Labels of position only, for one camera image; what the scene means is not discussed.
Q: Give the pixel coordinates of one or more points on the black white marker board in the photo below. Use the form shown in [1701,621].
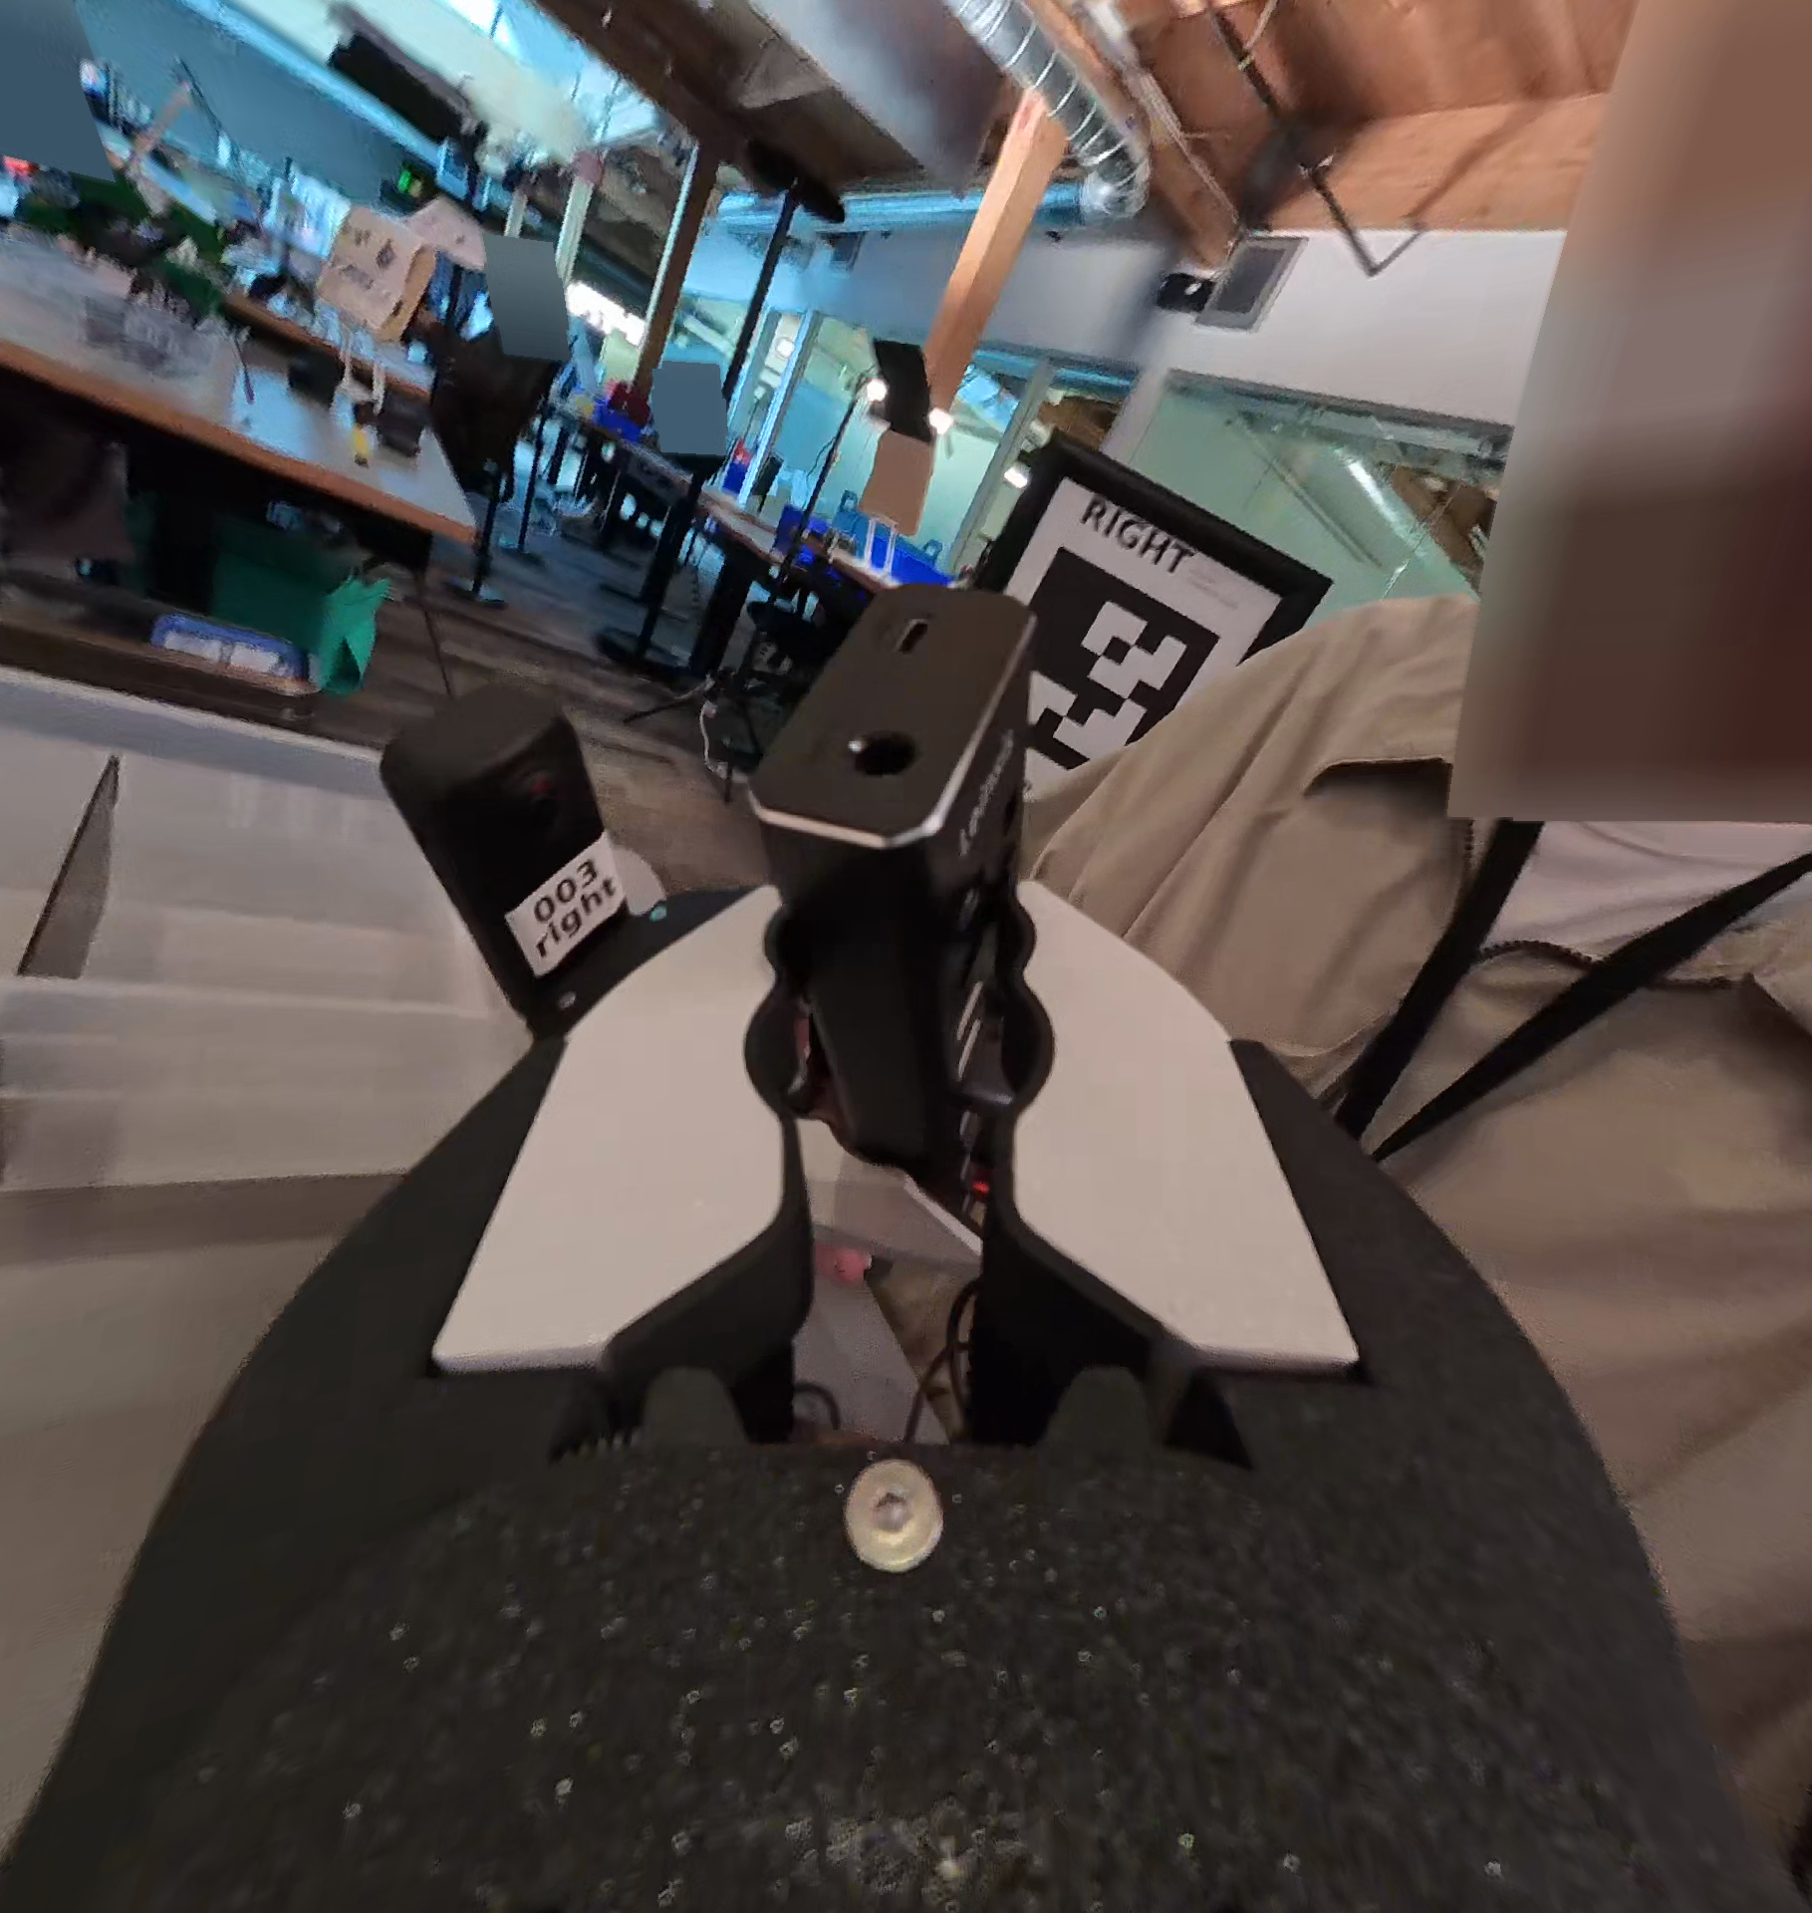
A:
[1144,628]

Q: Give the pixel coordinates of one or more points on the clear plastic bin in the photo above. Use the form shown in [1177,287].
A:
[250,896]

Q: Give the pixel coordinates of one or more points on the silver ceiling duct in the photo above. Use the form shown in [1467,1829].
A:
[1070,105]

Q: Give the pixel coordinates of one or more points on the black usb hub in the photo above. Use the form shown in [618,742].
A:
[875,896]

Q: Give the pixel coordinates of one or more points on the green storage bin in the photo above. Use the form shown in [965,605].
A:
[278,598]

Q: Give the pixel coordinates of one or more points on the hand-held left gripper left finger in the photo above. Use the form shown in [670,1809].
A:
[623,1196]

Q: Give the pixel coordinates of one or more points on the grey wall vent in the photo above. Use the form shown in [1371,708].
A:
[1250,280]

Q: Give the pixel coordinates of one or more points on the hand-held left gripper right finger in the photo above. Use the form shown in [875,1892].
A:
[1173,1196]

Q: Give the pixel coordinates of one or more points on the cardboard box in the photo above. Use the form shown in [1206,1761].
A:
[376,276]

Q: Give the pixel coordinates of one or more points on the black bin divider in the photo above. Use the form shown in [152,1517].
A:
[70,882]

